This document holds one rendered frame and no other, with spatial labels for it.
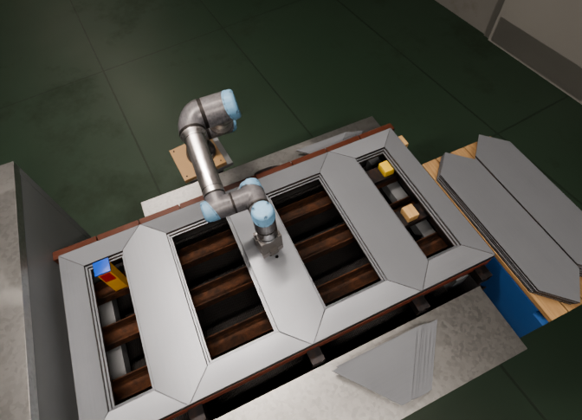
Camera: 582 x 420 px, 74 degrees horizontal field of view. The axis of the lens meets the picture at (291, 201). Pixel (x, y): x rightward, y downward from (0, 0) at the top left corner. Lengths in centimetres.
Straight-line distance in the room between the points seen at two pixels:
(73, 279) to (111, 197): 136
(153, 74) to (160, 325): 271
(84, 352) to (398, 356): 110
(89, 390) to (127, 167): 191
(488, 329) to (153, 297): 125
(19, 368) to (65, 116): 264
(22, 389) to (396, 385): 114
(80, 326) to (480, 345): 145
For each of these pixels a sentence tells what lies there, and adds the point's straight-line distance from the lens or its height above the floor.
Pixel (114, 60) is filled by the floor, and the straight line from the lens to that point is 417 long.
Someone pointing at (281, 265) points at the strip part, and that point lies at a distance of 147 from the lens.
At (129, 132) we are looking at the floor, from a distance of 339.
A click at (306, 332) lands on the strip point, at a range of 142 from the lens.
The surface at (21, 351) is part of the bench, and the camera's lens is 148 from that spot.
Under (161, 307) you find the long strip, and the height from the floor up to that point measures 85.
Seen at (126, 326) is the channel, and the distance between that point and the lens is 176.
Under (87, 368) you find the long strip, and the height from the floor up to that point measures 85.
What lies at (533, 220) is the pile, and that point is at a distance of 185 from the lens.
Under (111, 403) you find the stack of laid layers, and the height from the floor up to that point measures 83.
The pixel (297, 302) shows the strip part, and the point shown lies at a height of 86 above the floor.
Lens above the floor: 223
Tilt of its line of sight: 57 degrees down
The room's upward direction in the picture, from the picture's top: 4 degrees counter-clockwise
